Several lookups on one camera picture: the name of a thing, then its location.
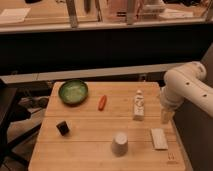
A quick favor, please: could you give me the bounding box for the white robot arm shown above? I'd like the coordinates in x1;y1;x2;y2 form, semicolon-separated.
159;61;213;124

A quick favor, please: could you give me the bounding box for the white rectangular sponge block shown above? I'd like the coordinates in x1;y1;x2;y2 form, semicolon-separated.
151;128;168;150

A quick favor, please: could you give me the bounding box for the white glue bottle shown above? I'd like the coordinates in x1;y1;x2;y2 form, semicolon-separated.
133;90;144;121

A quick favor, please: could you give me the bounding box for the orange carrot toy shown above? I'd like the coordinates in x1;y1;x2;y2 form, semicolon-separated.
98;95;107;111

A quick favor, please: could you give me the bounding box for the green bowl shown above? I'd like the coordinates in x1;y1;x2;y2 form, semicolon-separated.
58;79;88;105

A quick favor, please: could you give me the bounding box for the white paper sheet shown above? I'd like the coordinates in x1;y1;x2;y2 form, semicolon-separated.
0;8;30;24

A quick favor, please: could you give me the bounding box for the metal frame post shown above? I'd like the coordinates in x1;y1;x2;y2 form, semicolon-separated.
66;0;78;28

